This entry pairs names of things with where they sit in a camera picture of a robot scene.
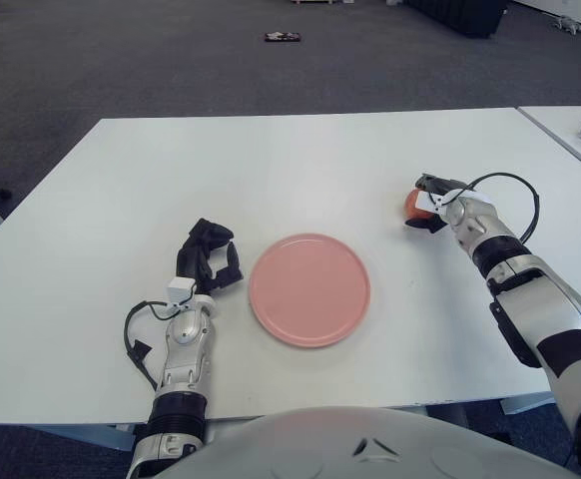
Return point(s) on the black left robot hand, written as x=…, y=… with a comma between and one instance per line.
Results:
x=188, y=257

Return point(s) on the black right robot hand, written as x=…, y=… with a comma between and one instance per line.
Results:
x=435, y=183

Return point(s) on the red apple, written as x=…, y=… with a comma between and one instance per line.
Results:
x=411, y=204

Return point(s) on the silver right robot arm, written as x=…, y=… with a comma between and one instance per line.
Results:
x=520, y=279

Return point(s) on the pink round plate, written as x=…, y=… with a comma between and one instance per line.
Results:
x=310, y=289

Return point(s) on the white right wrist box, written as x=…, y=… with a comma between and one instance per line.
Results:
x=427, y=202

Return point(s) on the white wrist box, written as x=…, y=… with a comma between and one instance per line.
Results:
x=427, y=202
x=179, y=290

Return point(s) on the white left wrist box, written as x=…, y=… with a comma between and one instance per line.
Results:
x=179, y=290

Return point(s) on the black cabinet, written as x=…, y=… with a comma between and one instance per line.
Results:
x=465, y=17

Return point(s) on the grey toy figure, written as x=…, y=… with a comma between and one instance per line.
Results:
x=567, y=22

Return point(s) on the dark flat object on floor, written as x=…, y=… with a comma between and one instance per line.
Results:
x=283, y=36

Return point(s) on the grey robot torso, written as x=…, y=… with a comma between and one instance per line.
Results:
x=295, y=444

